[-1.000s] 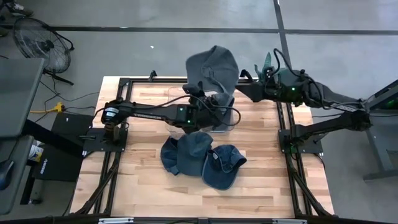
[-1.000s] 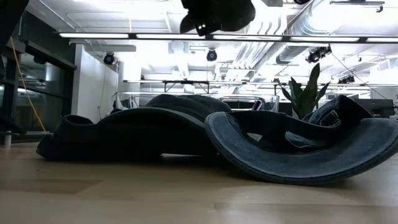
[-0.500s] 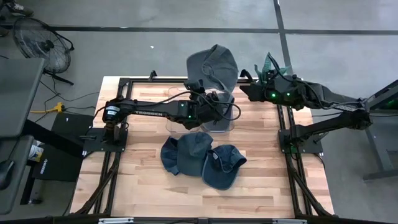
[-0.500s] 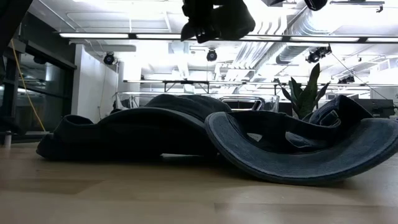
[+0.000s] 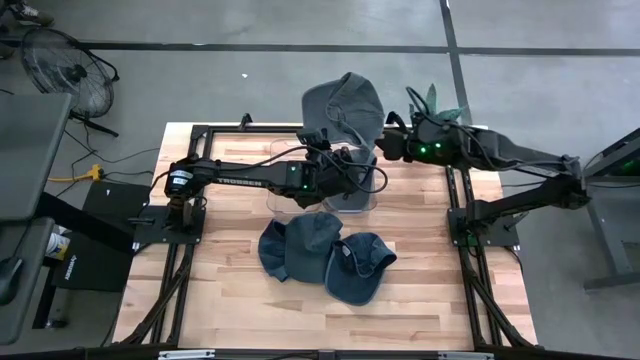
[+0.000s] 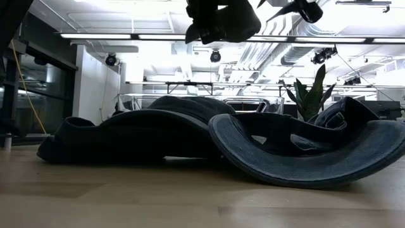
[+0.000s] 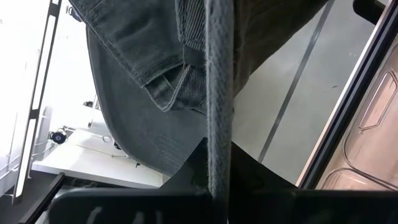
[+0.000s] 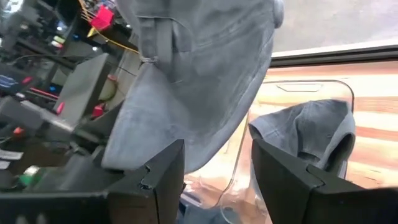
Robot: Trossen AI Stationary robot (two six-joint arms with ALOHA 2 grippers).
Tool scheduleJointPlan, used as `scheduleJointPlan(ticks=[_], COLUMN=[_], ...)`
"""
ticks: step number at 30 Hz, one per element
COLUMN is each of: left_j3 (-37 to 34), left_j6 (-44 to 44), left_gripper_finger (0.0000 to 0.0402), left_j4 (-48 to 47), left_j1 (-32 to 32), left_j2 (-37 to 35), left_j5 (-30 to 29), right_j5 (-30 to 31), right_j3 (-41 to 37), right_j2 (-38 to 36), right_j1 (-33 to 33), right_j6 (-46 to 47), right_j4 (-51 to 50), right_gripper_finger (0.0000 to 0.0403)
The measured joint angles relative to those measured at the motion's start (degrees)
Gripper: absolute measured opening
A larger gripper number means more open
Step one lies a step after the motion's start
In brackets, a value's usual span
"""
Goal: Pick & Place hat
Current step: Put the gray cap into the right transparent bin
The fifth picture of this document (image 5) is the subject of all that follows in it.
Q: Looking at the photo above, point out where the clear plastic bin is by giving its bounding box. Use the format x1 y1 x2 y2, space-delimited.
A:
322 141 380 215
266 137 327 215

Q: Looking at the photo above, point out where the dark slate cap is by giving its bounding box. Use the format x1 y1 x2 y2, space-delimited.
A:
283 211 345 285

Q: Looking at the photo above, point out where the person's shoe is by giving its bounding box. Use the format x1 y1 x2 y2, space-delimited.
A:
8 0 55 27

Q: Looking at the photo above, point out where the grey cap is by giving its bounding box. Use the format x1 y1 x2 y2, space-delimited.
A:
300 71 387 152

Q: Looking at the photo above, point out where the black floor fan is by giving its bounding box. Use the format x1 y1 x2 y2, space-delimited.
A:
19 26 121 138

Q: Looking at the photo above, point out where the black table frame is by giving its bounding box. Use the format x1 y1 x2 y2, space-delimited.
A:
112 122 540 360

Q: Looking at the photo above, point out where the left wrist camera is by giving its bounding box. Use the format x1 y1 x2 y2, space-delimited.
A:
295 126 332 152

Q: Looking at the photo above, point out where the grey curved desk top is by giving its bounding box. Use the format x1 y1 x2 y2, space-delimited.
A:
0 216 55 347

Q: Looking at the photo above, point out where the black computer mouse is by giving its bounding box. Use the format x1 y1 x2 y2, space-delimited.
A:
0 256 25 307

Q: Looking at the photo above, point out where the green leafy plant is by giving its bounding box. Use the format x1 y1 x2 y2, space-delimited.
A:
408 82 470 125

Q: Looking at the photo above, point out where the black floor mat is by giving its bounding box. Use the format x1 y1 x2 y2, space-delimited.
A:
51 181 152 295

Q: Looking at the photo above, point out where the dark navy cap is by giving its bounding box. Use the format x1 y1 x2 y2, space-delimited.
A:
257 218 292 283

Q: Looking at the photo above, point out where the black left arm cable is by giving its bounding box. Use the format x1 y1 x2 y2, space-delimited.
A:
218 143 390 197

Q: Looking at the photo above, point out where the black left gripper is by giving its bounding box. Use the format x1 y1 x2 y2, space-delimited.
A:
296 146 361 210

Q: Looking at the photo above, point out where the yellow cable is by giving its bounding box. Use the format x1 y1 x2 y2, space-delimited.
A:
47 163 105 184

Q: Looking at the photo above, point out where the blue denim cap with buckle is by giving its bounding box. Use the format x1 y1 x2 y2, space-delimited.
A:
323 231 398 307

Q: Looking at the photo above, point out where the white printed can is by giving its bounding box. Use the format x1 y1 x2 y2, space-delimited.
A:
46 231 72 262

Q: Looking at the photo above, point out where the grey metal stand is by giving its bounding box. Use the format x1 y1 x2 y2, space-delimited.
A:
581 127 640 292

